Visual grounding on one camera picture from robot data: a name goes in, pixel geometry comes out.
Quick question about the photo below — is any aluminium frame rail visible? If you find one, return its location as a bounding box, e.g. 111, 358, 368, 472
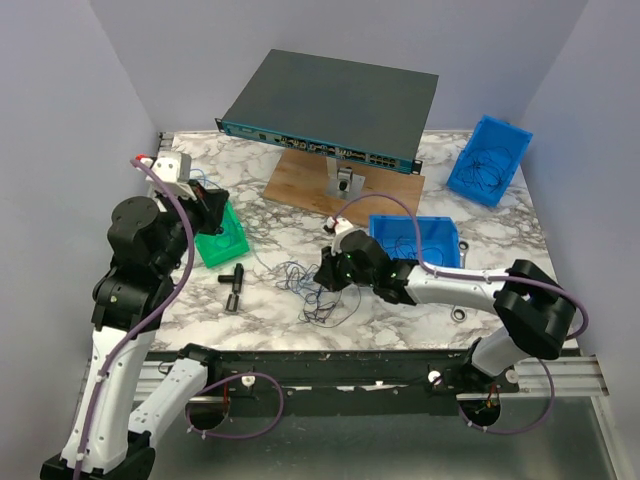
54, 130, 614, 480

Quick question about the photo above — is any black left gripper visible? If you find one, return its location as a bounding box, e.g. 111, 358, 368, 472
157, 177, 230, 274

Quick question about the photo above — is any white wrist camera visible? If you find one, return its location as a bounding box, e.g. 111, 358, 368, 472
137, 151, 195, 199
323, 216, 355, 254

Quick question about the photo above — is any far blue plastic bin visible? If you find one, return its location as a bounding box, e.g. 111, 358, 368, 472
446, 115, 533, 208

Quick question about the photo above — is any green plastic bin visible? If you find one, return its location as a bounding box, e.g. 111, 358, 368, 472
195, 202, 249, 268

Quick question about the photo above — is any near blue plastic bin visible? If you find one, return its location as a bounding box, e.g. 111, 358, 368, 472
369, 215, 460, 268

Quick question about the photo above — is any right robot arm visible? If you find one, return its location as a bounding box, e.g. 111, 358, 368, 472
314, 230, 577, 392

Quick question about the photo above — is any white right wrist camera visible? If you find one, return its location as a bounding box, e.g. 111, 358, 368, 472
323, 216, 355, 254

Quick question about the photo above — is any black T-shaped tool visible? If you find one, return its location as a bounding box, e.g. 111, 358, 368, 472
217, 263, 245, 294

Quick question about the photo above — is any small metal cylinder socket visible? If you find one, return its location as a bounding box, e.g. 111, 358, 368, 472
225, 293, 240, 313

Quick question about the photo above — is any blue plastic bin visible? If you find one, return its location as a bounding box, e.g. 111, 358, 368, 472
446, 115, 533, 208
369, 215, 460, 268

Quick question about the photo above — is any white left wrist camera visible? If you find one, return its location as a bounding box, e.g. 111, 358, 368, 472
137, 151, 195, 199

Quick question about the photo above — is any grey metal bracket fixture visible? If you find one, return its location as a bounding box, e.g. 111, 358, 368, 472
325, 157, 365, 201

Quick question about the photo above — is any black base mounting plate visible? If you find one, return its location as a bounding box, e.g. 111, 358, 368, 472
173, 344, 519, 418

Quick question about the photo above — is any light blue thin cable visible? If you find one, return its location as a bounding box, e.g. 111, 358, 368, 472
192, 168, 321, 301
212, 222, 246, 251

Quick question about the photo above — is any grey network switch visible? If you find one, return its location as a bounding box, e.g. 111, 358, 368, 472
216, 49, 438, 174

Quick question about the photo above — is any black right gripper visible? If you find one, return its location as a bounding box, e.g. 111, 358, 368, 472
313, 241, 376, 293

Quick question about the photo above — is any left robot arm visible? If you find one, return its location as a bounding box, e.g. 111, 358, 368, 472
40, 180, 229, 479

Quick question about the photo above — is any silver ratchet wrench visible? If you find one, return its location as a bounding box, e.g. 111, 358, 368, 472
451, 240, 469, 323

